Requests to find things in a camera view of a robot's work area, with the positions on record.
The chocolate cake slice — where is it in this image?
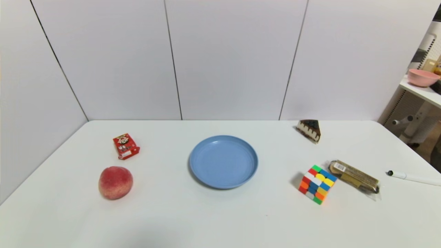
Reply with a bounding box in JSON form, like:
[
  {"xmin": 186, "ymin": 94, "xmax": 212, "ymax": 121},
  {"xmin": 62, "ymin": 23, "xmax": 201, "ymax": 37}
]
[{"xmin": 296, "ymin": 120, "xmax": 321, "ymax": 144}]

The blue plastic plate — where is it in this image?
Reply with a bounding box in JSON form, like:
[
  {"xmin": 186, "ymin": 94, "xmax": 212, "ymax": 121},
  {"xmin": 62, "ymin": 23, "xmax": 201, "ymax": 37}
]
[{"xmin": 189, "ymin": 135, "xmax": 259, "ymax": 189}]

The red snack box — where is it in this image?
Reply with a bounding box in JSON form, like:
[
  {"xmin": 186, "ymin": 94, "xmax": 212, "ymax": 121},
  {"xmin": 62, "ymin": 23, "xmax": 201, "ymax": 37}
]
[{"xmin": 113, "ymin": 133, "xmax": 140, "ymax": 160}]

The multicolour puzzle cube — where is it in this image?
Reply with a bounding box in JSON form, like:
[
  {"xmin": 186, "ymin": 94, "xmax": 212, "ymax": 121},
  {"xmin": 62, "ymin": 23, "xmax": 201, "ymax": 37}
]
[{"xmin": 298, "ymin": 165, "xmax": 337, "ymax": 205}]

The red peach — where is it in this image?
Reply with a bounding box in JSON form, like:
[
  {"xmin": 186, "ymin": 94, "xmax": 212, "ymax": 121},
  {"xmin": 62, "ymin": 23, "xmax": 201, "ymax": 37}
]
[{"xmin": 99, "ymin": 166, "xmax": 134, "ymax": 200}]

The gold wrapped snack bar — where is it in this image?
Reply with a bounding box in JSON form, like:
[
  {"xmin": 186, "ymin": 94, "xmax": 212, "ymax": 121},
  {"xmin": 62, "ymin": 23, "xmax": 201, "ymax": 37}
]
[{"xmin": 326, "ymin": 160, "xmax": 381, "ymax": 201}]

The white stand with knobs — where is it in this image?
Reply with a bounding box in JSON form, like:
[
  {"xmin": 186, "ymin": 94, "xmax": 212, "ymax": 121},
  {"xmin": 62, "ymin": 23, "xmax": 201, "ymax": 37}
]
[{"xmin": 392, "ymin": 102, "xmax": 441, "ymax": 145}]

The white marker pen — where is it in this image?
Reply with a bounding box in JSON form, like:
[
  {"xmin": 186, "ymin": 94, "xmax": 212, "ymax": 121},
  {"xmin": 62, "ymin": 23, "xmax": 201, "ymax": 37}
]
[{"xmin": 386, "ymin": 170, "xmax": 441, "ymax": 187}]

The white shelf board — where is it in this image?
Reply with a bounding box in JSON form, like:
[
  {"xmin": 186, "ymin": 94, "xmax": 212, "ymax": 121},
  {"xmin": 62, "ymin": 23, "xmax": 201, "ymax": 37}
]
[{"xmin": 400, "ymin": 77, "xmax": 441, "ymax": 109}]

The pink bowl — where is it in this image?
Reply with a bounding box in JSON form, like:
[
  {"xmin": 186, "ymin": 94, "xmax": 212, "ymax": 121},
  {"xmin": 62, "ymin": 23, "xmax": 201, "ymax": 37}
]
[{"xmin": 408, "ymin": 69, "xmax": 441, "ymax": 87}]

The white pegboard panel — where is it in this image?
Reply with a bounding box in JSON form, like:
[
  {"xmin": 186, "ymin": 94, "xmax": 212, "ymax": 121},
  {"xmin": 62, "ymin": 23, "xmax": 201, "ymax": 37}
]
[{"xmin": 409, "ymin": 21, "xmax": 441, "ymax": 70}]

